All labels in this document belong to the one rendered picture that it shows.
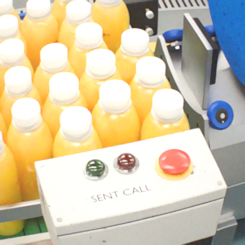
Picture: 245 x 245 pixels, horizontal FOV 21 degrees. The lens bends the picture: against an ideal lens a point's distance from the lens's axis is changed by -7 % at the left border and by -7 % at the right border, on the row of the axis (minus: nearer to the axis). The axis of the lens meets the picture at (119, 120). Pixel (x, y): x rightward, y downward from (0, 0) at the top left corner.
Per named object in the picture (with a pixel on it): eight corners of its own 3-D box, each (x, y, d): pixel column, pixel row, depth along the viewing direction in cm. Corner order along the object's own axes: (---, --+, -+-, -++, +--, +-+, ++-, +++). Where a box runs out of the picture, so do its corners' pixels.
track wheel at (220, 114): (233, 98, 102) (228, 97, 104) (207, 103, 101) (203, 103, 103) (237, 127, 102) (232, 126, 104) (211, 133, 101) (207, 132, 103)
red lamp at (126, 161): (138, 169, 77) (139, 162, 76) (119, 173, 76) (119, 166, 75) (133, 155, 78) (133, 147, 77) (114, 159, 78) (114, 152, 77)
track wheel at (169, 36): (191, 36, 115) (188, 25, 115) (167, 39, 114) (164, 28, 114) (184, 42, 119) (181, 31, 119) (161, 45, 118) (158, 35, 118)
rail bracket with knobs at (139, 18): (161, 47, 124) (163, 4, 117) (123, 53, 123) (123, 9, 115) (144, 18, 131) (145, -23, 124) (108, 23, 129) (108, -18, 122)
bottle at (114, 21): (93, 57, 122) (93, -15, 110) (131, 61, 121) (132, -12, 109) (85, 82, 117) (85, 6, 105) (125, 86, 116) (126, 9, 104)
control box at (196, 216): (215, 235, 82) (228, 185, 74) (62, 272, 77) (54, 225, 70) (191, 180, 88) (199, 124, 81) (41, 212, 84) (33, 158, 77)
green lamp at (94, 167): (108, 176, 76) (108, 168, 75) (88, 180, 75) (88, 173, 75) (102, 162, 77) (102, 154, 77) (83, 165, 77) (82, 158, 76)
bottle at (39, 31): (16, 89, 116) (10, 14, 104) (39, 68, 120) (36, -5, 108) (44, 104, 113) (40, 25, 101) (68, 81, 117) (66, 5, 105)
